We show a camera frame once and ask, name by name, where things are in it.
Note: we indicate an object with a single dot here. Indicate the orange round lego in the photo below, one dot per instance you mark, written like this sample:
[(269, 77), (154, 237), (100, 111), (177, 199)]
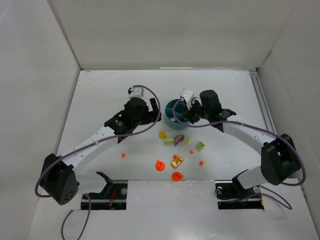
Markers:
[(159, 165), (177, 176)]

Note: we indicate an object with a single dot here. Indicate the light green square lego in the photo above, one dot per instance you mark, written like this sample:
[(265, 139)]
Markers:
[(200, 145)]

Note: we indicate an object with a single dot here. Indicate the aluminium rail right edge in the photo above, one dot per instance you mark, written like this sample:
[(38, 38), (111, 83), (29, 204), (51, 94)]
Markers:
[(262, 102)]

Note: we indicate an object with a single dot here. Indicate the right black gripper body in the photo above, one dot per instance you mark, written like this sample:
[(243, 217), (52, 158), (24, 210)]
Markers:
[(191, 115)]

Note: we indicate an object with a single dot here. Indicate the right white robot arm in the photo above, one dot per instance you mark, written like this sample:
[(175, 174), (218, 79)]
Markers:
[(278, 156)]

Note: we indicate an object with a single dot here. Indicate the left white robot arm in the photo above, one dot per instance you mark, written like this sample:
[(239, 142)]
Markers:
[(59, 173)]

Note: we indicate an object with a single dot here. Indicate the light green sloped lego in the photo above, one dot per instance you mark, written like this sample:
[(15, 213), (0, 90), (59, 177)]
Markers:
[(169, 140)]

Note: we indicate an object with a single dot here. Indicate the orange round lego left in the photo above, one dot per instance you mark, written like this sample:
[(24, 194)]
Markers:
[(159, 165)]

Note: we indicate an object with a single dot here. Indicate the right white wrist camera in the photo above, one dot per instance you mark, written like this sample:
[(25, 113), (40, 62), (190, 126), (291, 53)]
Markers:
[(187, 96)]

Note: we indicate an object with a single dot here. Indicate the light green small lego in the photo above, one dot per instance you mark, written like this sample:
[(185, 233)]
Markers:
[(186, 140)]

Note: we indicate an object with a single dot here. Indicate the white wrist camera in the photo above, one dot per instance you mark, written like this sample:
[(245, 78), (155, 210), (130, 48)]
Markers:
[(136, 92), (187, 96)]

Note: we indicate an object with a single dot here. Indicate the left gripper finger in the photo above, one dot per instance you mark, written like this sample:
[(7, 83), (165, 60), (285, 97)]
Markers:
[(154, 106), (123, 136)]

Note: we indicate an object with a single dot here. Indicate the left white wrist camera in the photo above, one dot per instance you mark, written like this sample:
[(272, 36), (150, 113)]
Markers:
[(136, 92)]

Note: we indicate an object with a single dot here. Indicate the yellow square lego brick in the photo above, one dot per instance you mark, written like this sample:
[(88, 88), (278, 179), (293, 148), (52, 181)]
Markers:
[(162, 134)]

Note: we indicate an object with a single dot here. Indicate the golden yellow curved lego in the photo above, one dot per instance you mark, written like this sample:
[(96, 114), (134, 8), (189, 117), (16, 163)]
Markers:
[(176, 161)]

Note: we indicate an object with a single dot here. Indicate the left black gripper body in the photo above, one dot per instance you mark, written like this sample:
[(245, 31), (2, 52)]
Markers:
[(152, 113)]

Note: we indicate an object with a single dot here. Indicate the purple printed curved lego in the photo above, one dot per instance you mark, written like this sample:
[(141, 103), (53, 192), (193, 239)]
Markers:
[(178, 139)]

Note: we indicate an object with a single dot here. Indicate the teal divided round container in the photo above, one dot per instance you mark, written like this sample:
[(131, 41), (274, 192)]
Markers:
[(179, 112)]

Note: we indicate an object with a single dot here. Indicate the orange round lego lower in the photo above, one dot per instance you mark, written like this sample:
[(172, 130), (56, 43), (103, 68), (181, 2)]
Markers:
[(177, 176)]

